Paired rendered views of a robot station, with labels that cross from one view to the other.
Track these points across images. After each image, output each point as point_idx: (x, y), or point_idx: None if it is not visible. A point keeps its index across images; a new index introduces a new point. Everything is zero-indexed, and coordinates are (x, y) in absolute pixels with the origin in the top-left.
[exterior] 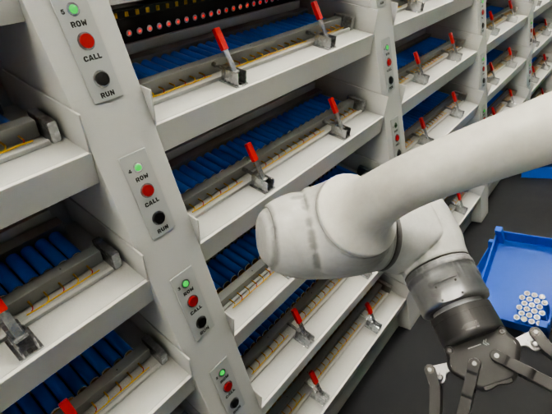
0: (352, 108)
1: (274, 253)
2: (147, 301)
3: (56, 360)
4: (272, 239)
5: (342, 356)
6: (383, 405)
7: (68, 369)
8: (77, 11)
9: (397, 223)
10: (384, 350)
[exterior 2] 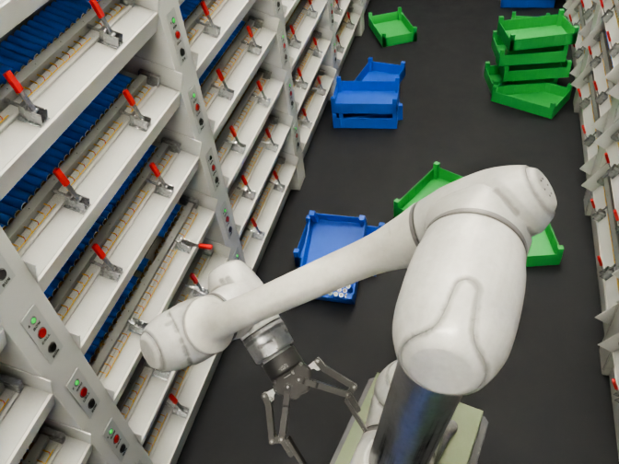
0: (168, 150)
1: (162, 364)
2: (52, 406)
3: None
4: (159, 356)
5: (192, 370)
6: (233, 397)
7: None
8: None
9: None
10: (227, 347)
